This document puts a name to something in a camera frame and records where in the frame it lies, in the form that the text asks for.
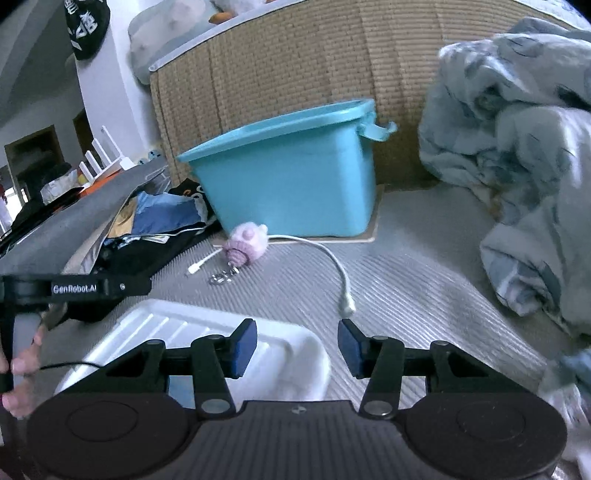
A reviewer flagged thin black cable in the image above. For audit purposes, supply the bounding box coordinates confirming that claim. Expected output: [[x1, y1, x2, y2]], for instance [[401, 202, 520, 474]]
[[39, 361, 103, 371]]

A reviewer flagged woven bamboo mat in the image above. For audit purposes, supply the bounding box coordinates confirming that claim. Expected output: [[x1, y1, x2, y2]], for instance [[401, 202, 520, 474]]
[[148, 0, 509, 190]]

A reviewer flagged person's left hand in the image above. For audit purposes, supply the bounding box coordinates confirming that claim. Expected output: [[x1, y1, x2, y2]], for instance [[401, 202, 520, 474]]
[[0, 314, 48, 420]]

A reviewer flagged white plastic tray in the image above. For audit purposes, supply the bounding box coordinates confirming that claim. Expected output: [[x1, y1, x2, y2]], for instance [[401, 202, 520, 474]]
[[55, 299, 332, 402]]

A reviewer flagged white charging cable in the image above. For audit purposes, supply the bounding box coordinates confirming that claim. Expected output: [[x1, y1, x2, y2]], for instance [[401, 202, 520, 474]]
[[187, 234, 356, 319]]

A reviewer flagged white router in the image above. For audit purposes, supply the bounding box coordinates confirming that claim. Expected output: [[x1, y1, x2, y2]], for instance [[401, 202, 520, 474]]
[[78, 126, 137, 182]]

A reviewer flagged blue cloth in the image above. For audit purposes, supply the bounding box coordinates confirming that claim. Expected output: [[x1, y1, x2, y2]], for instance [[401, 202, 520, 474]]
[[131, 191, 208, 237]]

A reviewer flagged black printed cap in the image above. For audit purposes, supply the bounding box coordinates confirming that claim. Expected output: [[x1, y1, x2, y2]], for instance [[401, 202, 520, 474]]
[[64, 0, 112, 62]]

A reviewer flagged light crumpled cloth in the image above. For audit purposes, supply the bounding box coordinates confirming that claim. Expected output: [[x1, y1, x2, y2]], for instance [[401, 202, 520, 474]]
[[538, 348, 591, 480]]

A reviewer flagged grey slanted board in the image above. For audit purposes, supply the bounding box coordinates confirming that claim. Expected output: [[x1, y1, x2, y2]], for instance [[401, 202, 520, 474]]
[[0, 161, 169, 278]]

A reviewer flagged blue-grey printed blanket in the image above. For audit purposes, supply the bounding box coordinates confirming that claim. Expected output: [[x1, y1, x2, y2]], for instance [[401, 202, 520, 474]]
[[418, 18, 591, 337]]

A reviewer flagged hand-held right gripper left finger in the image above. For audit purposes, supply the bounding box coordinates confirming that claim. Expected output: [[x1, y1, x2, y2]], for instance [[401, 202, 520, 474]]
[[55, 318, 258, 420]]

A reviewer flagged pink plush keychain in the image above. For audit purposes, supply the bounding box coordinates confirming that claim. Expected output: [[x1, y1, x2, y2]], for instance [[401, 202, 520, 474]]
[[210, 222, 271, 286]]

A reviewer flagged blue plastic storage bin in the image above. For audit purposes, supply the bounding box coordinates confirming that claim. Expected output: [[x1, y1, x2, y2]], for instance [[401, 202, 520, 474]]
[[177, 98, 398, 237]]

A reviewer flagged light blue pillow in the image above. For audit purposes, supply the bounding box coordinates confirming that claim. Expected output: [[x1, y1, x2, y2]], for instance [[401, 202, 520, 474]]
[[127, 0, 222, 86]]

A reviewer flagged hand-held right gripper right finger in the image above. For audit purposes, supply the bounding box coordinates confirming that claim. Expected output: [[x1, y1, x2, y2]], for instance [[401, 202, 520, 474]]
[[338, 318, 540, 419]]

